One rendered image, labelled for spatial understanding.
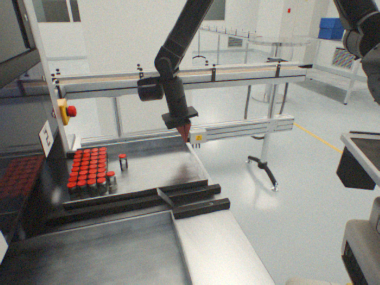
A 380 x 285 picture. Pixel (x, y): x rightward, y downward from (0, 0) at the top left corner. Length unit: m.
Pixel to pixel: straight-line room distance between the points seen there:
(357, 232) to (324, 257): 1.03
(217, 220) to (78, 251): 0.29
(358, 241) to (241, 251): 0.34
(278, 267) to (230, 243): 1.13
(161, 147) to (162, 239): 0.38
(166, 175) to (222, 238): 0.25
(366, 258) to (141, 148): 0.67
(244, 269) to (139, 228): 0.22
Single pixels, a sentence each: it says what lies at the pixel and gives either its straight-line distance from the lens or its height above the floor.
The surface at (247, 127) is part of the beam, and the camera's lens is 1.93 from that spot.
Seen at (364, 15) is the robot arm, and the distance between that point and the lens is 0.68.
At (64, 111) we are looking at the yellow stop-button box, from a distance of 0.88.
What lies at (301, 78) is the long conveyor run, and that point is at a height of 0.86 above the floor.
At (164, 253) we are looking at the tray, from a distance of 0.52.
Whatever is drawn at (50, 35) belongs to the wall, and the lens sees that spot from 8.83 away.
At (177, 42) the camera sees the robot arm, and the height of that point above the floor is 1.22.
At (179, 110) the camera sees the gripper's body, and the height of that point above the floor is 1.04.
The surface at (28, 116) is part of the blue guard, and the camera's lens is 0.60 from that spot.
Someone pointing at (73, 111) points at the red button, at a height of 1.00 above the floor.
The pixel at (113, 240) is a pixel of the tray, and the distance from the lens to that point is 0.55.
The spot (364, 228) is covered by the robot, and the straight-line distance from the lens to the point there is 0.80.
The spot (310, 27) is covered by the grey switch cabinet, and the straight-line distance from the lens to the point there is 7.14.
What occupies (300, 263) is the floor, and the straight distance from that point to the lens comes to 1.71.
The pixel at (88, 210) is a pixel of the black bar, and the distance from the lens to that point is 0.61.
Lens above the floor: 1.29
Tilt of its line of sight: 28 degrees down
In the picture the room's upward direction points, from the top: straight up
